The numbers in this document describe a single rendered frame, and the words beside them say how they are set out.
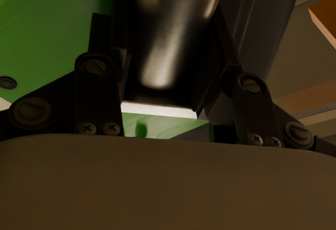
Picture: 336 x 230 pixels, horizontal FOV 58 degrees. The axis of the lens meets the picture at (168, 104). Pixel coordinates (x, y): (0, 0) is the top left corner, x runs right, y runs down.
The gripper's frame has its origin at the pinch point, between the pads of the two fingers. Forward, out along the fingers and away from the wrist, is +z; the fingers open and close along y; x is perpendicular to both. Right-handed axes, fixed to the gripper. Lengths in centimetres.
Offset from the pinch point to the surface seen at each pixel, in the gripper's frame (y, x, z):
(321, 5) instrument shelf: 44, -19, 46
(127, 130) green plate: -0.1, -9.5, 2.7
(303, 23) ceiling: 405, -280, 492
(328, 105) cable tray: 199, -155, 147
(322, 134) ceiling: 299, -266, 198
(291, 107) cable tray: 181, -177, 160
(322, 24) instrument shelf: 41, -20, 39
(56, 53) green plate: -4.5, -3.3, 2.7
